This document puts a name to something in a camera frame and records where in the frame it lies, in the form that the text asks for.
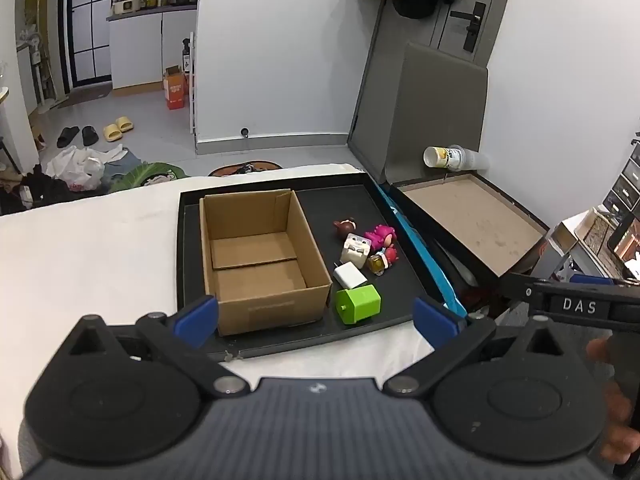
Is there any grey board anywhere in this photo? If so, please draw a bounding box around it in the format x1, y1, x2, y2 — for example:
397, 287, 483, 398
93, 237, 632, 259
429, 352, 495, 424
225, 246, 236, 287
347, 41, 488, 186

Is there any dark clothes pile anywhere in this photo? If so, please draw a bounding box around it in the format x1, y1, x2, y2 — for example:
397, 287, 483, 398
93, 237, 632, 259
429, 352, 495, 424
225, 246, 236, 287
0, 162, 63, 216

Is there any white standing fan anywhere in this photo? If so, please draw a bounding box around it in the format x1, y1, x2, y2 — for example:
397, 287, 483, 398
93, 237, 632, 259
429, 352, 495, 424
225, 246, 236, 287
17, 30, 58, 113

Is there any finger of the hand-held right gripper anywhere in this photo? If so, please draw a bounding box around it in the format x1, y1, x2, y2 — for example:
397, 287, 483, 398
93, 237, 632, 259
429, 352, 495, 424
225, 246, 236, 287
569, 273, 640, 288
497, 271, 536, 307

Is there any black tray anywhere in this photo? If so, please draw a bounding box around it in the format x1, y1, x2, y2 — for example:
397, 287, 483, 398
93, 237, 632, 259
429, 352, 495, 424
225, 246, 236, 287
176, 172, 468, 361

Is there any pink doll figure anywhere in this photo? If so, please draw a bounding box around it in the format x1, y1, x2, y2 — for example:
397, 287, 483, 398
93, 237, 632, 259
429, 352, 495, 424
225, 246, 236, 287
364, 225, 398, 250

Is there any grey drawer unit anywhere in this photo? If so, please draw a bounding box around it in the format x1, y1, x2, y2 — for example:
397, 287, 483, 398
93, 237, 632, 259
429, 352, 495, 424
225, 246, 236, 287
602, 137, 640, 216

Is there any person's right hand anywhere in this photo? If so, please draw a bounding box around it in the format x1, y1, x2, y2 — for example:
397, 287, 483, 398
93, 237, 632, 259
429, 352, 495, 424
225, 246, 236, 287
586, 338, 640, 463

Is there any white power adapter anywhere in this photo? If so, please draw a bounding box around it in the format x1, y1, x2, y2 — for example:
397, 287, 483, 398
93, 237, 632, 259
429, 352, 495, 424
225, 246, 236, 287
333, 261, 369, 291

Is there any white blocky toy figure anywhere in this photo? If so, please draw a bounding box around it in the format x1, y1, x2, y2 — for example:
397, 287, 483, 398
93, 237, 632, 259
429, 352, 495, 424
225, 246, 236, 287
341, 234, 373, 267

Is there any white slim rack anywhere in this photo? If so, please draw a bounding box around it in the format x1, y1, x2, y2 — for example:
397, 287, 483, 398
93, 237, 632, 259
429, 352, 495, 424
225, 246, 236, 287
186, 32, 199, 136

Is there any black-framed glass door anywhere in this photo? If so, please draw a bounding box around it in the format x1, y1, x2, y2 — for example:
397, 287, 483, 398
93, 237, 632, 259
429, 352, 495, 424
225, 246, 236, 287
59, 0, 113, 92

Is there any black door lock handle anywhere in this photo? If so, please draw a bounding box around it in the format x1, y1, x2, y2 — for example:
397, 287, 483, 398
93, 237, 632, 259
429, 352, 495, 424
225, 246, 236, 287
449, 1, 487, 52

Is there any white open box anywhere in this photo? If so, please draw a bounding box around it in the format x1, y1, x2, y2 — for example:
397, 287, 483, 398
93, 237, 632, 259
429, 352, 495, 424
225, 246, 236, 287
547, 208, 618, 281

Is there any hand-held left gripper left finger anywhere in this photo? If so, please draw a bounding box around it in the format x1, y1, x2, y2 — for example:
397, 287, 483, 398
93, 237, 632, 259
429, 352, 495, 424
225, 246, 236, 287
65, 296, 251, 399

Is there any blue denim cloth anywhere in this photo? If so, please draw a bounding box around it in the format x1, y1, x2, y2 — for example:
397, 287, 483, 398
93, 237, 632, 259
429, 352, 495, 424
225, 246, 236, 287
102, 147, 143, 181

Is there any white kitchen cabinet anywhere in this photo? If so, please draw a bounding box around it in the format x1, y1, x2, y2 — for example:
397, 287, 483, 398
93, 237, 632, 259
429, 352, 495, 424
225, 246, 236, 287
106, 5, 198, 97

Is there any blue flat package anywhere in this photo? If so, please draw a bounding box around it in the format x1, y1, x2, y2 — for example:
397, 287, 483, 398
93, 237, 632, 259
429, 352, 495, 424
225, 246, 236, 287
377, 182, 468, 318

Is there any plastic bottle yellow label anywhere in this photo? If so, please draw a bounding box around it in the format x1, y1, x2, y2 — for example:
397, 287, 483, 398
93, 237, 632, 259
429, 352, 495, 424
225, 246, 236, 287
423, 144, 492, 171

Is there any white plastic bag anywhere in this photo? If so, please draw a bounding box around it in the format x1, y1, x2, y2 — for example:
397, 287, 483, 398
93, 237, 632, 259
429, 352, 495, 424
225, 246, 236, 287
46, 145, 106, 191

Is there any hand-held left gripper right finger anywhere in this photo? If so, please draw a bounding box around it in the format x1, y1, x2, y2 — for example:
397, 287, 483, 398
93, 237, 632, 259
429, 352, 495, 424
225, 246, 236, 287
382, 297, 566, 397

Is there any brown cardboard box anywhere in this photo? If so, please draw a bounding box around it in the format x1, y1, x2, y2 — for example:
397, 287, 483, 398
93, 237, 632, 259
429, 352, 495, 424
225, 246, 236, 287
199, 189, 333, 337

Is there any green cartoon rug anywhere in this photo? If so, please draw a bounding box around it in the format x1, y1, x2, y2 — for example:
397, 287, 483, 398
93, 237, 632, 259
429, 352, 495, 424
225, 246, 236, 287
107, 161, 191, 193

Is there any orange carton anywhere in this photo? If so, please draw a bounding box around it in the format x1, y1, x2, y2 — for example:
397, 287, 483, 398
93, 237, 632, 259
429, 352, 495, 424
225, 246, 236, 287
161, 65, 190, 110

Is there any green cube charger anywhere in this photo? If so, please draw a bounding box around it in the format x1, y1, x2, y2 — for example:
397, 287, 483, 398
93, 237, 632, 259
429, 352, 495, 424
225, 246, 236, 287
335, 284, 382, 326

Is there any black lid with brown inside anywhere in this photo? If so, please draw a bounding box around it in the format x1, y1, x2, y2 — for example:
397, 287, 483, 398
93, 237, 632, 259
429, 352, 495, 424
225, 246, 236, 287
387, 170, 551, 291

